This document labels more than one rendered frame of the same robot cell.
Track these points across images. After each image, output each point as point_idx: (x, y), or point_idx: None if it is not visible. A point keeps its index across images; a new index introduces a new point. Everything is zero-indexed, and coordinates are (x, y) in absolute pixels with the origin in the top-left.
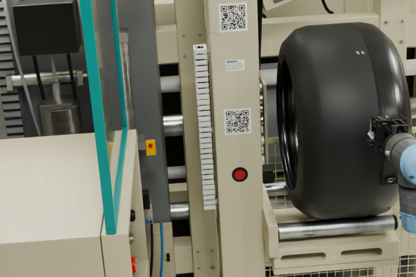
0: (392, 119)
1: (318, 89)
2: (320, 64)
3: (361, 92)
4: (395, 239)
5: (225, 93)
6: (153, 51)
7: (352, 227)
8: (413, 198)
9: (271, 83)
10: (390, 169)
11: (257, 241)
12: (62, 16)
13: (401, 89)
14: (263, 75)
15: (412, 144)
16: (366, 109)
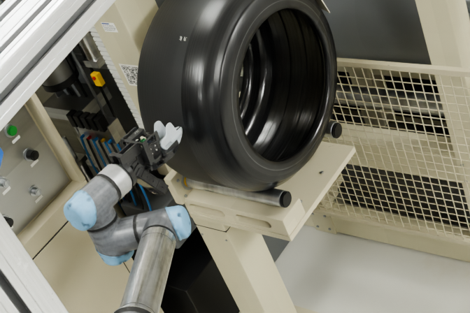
0: (131, 141)
1: (139, 75)
2: (147, 47)
3: (168, 86)
4: (281, 218)
5: (112, 49)
6: None
7: (243, 195)
8: (89, 235)
9: None
10: (144, 184)
11: None
12: None
13: (208, 89)
14: None
15: (82, 189)
16: (171, 106)
